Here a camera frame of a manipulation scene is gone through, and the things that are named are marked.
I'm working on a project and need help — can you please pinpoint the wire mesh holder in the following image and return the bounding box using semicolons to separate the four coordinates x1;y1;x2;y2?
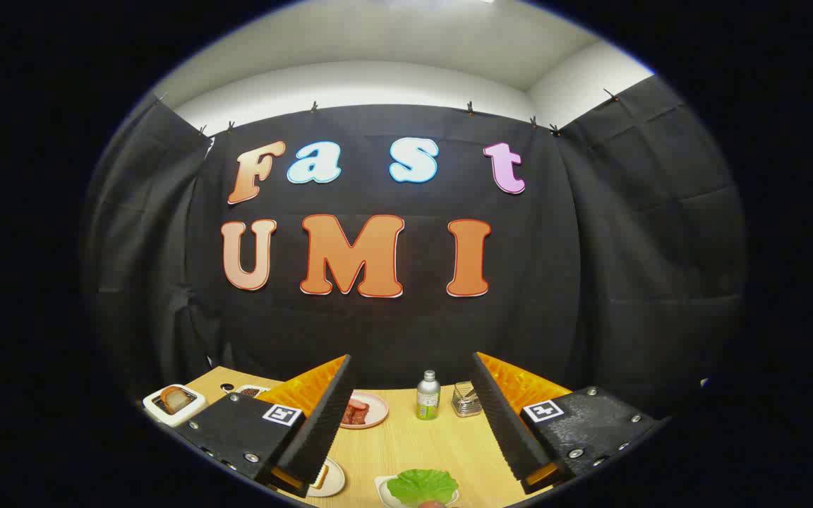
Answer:
451;382;483;418

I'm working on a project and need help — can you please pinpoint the green label metal bottle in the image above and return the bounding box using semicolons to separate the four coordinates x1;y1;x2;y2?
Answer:
416;370;441;421

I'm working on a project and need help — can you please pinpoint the white toaster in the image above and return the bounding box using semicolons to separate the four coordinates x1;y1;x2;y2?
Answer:
142;385;207;428

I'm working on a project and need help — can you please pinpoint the pink plate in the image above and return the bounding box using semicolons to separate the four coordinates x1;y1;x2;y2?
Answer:
339;392;390;430

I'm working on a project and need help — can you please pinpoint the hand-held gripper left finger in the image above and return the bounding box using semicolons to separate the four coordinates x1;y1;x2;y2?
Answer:
176;354;354;499

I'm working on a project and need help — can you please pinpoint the white rectangular plate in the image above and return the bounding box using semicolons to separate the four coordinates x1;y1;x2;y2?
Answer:
375;475;461;508

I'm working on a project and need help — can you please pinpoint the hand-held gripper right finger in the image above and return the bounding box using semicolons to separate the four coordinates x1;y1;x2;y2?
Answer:
469;351;665;495

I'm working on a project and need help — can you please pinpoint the round white plate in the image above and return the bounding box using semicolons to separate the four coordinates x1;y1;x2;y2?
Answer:
306;457;346;498

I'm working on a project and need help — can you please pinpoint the toasted bread slice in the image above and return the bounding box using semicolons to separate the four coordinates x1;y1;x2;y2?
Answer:
159;387;195;415

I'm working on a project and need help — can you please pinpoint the green lettuce leaf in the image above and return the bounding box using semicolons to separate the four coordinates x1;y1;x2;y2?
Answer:
387;469;459;507

